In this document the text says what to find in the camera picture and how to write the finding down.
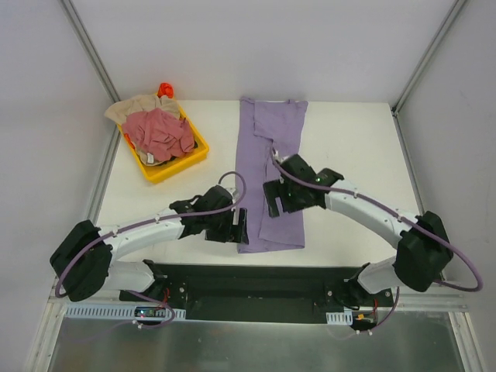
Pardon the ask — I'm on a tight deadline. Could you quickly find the purple t-shirt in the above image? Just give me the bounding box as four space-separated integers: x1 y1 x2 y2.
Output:
236 98 308 253

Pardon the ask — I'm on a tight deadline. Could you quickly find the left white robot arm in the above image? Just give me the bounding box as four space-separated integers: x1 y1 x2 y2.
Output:
50 184 249 302

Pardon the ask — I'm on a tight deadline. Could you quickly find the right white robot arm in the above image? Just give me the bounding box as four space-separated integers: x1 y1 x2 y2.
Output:
263 150 453 306

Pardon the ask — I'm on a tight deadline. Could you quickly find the yellow plastic tray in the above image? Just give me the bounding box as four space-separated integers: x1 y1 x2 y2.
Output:
116 105 210 184

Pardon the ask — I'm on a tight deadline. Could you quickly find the pink t-shirt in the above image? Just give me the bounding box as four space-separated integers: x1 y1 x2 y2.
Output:
122 108 195 166

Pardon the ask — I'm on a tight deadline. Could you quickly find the beige t-shirt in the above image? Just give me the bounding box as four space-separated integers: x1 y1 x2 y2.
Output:
104 95 181 125

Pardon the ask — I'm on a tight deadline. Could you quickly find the orange red cloth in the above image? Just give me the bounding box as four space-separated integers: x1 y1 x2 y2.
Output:
157 82 174 98

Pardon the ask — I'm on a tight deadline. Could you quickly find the left white cable duct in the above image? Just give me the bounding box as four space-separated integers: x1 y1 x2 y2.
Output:
65 304 186 322

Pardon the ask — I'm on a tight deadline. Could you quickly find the white cable duct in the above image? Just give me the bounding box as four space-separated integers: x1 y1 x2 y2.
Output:
325 312 353 326
65 304 186 322

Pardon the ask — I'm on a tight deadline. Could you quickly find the right white cable duct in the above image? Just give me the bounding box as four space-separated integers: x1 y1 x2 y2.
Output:
325 312 353 326

